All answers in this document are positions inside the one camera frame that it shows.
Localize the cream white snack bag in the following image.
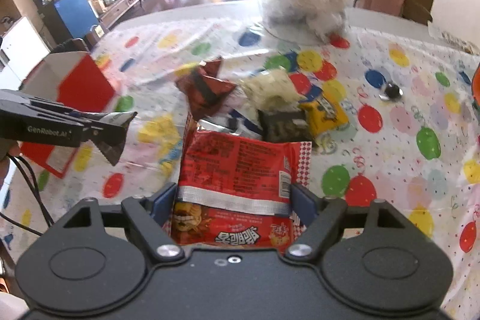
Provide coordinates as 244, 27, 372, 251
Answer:
240, 67, 305, 111

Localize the dark red foil snack bag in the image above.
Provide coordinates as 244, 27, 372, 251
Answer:
175, 57, 237, 121

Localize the red cardboard box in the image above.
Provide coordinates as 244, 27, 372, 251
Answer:
20, 52, 116, 178

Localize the yellow cartoon snack packet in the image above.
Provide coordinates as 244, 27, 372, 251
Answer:
298, 93, 349, 139

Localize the red instant noodle packet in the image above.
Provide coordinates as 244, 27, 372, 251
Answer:
171, 121, 312, 252

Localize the orange tissue box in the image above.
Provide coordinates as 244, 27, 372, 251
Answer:
471, 64, 480, 107

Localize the colourful balloon tablecloth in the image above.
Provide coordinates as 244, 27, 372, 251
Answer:
1, 18, 479, 319

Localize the blue-fronted black cabinet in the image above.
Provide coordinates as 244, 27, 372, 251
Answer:
32, 0, 99, 44

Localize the white storage cabinet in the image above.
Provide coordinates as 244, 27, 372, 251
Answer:
0, 17, 50, 90

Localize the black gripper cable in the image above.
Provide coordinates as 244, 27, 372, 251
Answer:
0, 153, 56, 237

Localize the small black round jelly cup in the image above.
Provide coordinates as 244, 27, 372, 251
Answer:
379, 81, 404, 102

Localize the long wooden TV console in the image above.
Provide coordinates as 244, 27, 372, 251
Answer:
98, 0, 143, 28

